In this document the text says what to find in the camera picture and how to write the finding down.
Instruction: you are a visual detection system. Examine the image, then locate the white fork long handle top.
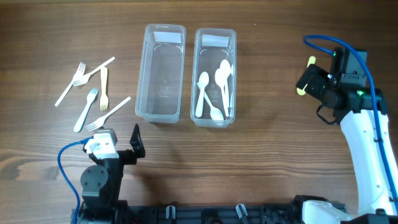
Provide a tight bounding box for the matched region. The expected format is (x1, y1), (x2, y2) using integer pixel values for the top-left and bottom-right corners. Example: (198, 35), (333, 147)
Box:
(72, 57), (115, 86)

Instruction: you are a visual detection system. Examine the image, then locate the clear plastic container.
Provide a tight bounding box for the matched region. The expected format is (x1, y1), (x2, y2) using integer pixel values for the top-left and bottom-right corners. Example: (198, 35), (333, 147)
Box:
(135, 24), (186, 123)
(190, 28), (237, 128)

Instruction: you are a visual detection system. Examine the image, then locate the left clear plastic container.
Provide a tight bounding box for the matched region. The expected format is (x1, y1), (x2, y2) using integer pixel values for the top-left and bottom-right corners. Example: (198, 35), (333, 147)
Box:
(135, 24), (186, 123)

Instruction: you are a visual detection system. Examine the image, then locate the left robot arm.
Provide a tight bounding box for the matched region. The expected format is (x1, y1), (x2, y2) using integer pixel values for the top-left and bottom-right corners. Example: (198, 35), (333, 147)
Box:
(72, 124), (146, 223)

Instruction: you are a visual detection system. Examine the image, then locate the white fork thick handle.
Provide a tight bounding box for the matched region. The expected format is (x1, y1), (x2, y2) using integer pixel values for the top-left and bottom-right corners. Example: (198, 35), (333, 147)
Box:
(73, 88), (99, 133)

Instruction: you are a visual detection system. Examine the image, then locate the right clear plastic container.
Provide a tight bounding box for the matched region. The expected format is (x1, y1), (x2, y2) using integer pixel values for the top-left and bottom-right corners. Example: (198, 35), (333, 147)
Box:
(190, 28), (237, 128)

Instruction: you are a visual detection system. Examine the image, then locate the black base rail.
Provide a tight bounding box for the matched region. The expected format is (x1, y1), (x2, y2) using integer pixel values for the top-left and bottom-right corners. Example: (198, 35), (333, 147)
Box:
(71, 203), (346, 224)

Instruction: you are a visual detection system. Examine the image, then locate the yellow plastic fork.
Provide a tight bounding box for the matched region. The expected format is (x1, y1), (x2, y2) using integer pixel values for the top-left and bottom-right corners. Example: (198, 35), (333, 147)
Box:
(100, 67), (109, 111)

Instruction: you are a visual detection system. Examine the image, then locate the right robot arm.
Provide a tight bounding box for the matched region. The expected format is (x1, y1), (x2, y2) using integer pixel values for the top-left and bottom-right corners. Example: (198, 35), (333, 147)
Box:
(296, 47), (397, 223)

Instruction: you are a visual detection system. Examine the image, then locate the blue cable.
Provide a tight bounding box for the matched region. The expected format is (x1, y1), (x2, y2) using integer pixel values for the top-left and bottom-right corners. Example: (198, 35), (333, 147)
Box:
(303, 34), (398, 206)
(57, 138), (94, 224)

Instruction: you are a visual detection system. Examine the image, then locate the white spoon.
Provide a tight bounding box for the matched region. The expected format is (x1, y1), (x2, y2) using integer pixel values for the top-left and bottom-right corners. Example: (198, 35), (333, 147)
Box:
(215, 68), (229, 117)
(220, 59), (231, 106)
(203, 90), (224, 121)

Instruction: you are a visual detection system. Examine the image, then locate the yellow plastic spoon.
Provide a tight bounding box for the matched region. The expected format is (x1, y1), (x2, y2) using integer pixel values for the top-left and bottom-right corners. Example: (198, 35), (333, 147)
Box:
(296, 55), (316, 96)

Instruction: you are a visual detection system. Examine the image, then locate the left blue cable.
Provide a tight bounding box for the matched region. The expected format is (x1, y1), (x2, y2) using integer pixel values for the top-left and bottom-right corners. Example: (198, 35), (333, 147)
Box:
(57, 138), (94, 224)

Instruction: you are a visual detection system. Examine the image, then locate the right blue cable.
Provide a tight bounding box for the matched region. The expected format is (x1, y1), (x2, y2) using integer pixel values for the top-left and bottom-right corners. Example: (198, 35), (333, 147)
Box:
(303, 34), (398, 206)

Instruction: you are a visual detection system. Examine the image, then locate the white spoon horizontal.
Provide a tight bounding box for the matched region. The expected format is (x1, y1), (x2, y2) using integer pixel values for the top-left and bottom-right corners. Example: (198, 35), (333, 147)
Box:
(195, 72), (209, 118)

